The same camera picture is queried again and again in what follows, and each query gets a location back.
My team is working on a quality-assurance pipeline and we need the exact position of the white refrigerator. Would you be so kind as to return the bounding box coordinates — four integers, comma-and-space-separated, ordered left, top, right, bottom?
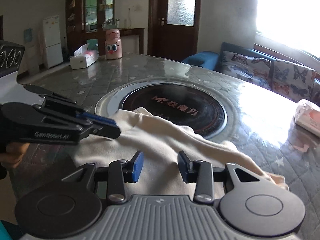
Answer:
42, 15, 64, 69

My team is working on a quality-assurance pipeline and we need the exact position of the soft tissue pack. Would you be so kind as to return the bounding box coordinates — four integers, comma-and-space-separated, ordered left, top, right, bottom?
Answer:
292, 99, 320, 138

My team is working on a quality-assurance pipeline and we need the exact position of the water dispenser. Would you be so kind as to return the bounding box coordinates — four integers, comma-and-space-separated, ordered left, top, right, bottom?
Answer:
23, 28, 38, 73

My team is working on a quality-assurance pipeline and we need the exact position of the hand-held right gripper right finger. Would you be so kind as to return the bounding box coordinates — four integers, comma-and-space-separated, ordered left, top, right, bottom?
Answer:
177, 151, 288, 204

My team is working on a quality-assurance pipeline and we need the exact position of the blue sofa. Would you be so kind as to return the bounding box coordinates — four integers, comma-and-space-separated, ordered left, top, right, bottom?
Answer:
181, 42, 320, 106

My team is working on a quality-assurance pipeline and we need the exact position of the built-in round induction cooker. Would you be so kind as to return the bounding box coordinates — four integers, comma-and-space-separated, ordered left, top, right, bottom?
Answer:
96, 80, 237, 141

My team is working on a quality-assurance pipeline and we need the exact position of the dark wooden display cabinet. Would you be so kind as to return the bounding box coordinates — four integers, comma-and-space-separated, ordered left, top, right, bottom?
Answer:
65, 0, 121, 53

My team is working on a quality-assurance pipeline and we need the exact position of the pink cartoon thermos bottle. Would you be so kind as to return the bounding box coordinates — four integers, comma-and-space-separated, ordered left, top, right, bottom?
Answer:
104, 29, 123, 60

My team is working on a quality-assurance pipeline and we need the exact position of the person's left hand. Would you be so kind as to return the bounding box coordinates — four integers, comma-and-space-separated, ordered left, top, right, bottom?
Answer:
0, 142, 29, 169

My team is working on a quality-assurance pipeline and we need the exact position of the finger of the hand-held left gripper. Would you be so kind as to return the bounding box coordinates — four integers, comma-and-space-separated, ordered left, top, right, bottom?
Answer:
44, 115, 122, 140
24, 84, 117, 127

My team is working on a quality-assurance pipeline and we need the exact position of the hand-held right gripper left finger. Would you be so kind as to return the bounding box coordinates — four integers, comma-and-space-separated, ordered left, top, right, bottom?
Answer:
61, 151, 145, 204

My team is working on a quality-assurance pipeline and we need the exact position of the person's teal clothing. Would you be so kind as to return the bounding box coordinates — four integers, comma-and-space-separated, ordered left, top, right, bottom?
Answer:
0, 219, 12, 240

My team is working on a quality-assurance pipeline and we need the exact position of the dark wooden glass-panel door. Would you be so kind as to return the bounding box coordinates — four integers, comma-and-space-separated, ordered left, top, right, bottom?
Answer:
147, 0, 202, 58

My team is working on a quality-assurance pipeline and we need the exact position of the cream long-sleeve garment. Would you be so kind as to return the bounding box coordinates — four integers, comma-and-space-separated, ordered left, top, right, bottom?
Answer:
71, 107, 289, 198

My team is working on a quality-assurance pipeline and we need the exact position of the white tissue box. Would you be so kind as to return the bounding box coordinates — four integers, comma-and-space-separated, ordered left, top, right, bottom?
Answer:
69, 43, 99, 70

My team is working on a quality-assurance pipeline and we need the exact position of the window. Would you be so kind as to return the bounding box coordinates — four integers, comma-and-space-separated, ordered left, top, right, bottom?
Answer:
254, 0, 320, 61

